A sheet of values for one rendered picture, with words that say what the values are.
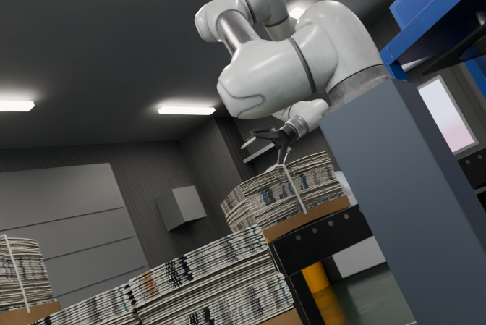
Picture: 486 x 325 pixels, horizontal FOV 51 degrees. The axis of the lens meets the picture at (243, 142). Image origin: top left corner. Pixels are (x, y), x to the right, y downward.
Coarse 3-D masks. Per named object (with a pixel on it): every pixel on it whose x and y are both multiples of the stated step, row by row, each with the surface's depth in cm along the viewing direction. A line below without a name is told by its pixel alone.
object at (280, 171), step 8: (280, 168) 186; (288, 168) 187; (280, 176) 185; (288, 184) 185; (296, 184) 185; (288, 192) 184; (296, 200) 183; (304, 200) 184; (296, 208) 182; (304, 224) 182
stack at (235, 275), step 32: (256, 224) 103; (192, 256) 102; (224, 256) 102; (256, 256) 102; (128, 288) 103; (160, 288) 101; (192, 288) 101; (224, 288) 100; (256, 288) 100; (288, 288) 100; (64, 320) 100; (96, 320) 100; (128, 320) 99; (160, 320) 100; (192, 320) 99; (224, 320) 99; (256, 320) 98
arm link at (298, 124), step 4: (296, 116) 209; (288, 120) 210; (292, 120) 208; (296, 120) 207; (300, 120) 207; (284, 124) 211; (288, 124) 209; (292, 124) 206; (296, 124) 206; (300, 124) 207; (304, 124) 207; (296, 128) 206; (300, 128) 206; (304, 128) 207; (296, 132) 207; (300, 132) 206; (304, 132) 208; (300, 136) 208
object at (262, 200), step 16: (256, 176) 182; (272, 176) 184; (240, 192) 180; (256, 192) 181; (272, 192) 183; (224, 208) 202; (240, 208) 185; (256, 208) 178; (272, 208) 179; (288, 208) 181; (240, 224) 191; (272, 224) 178; (272, 240) 176
